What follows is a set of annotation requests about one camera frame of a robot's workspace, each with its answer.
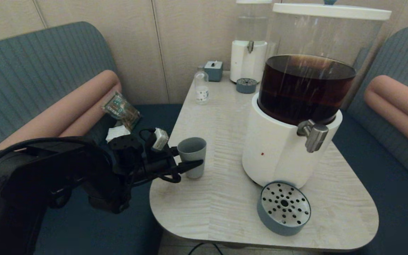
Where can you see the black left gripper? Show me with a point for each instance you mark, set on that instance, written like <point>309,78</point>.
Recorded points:
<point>129,156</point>

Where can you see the grey plastic cup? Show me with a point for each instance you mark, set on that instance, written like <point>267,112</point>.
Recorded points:
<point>192,156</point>

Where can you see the silver dispenser tap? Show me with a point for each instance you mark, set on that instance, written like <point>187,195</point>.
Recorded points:
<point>315,136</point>

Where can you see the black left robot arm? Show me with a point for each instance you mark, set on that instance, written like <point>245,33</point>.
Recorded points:
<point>30,177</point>

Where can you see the white folded napkin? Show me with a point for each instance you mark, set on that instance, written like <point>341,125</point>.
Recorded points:
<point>117,134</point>

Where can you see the clear plastic bottle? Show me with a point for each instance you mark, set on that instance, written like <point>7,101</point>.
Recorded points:
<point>201,92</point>

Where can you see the transparent snack packet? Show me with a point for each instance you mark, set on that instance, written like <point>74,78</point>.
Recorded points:
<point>120,108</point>

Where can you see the blue-grey tissue box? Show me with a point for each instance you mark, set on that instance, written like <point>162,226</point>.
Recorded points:
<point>213,72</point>

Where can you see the small blue-grey drip tray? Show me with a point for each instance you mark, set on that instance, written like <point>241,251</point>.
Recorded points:
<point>246,86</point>

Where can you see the large white tea dispenser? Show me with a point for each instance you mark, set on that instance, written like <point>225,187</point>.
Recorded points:
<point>278,152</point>

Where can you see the pink bolster cushion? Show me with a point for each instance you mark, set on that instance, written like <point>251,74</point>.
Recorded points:
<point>66,109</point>
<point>398,102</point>

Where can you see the large blue-grey drip tray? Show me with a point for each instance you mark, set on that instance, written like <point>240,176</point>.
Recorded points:
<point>283,209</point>

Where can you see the small white water dispenser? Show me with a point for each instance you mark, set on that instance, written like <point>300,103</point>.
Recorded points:
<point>246,63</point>

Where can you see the teal upholstered bench sofa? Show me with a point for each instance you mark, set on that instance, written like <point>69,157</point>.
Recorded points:
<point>402,53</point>
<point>30,71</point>

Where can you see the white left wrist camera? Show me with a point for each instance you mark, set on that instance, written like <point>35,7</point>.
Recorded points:
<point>160,139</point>

